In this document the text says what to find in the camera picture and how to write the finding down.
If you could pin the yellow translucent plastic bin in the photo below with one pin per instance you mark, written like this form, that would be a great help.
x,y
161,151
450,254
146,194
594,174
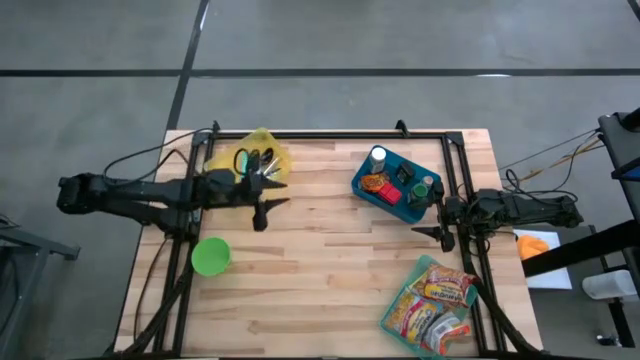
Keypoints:
x,y
222,160

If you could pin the blue plastic bin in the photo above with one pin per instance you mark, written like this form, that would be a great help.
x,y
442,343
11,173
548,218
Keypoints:
x,y
407,213

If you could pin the yellow snack packet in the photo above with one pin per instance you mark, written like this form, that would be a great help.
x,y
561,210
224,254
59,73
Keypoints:
x,y
419,287

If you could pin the small clear sprinkles jar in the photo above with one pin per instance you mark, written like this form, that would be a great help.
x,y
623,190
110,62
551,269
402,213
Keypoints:
x,y
428,181

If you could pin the green-lid spice jar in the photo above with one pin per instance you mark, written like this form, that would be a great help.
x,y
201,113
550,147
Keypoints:
x,y
420,192

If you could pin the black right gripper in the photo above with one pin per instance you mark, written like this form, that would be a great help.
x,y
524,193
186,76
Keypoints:
x,y
450,215

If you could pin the orange object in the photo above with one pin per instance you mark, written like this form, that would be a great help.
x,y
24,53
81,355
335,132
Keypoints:
x,y
531,246

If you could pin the white round lid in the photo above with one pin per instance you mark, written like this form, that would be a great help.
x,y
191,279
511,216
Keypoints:
x,y
377,160

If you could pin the green translucent plastic bin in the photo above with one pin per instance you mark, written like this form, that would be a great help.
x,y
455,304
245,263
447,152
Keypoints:
x,y
395,330

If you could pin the red ramen noodle packet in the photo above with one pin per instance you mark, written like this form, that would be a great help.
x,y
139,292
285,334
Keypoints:
x,y
447,285

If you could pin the black metal table frame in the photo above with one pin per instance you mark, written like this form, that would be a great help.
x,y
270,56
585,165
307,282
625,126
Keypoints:
x,y
325,135

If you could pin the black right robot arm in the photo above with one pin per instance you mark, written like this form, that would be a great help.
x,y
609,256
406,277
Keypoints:
x,y
530,207

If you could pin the green plastic bowl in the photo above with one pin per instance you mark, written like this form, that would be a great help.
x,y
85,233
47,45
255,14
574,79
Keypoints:
x,y
211,256

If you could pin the white paper sheet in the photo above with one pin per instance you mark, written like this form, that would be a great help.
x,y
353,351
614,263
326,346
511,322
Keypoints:
x,y
555,275

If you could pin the black equipment stand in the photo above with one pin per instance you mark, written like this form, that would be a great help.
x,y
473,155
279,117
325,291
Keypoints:
x,y
620,145

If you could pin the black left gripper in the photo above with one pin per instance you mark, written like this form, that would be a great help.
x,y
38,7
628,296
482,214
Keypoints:
x,y
259,200

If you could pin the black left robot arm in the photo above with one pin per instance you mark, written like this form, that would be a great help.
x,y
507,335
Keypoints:
x,y
150,192

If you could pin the black frame clamp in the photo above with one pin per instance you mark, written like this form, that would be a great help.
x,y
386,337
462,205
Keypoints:
x,y
216,127
401,128

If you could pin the orange and brown snack packet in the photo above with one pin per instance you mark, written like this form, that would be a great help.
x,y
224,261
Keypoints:
x,y
374,182

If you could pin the green box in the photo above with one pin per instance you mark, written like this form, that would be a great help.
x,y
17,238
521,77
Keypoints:
x,y
405,173

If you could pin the grey metal table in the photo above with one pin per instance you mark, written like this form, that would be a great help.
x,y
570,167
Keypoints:
x,y
30,245

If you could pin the pink and blue ramen packet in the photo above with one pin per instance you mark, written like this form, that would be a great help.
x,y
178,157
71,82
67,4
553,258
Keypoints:
x,y
415,316

